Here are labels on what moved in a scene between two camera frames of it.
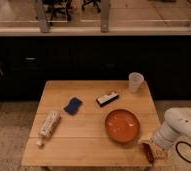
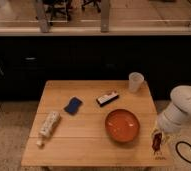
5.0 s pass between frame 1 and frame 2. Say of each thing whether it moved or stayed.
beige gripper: moved
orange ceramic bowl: stayed
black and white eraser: stayed
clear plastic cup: stayed
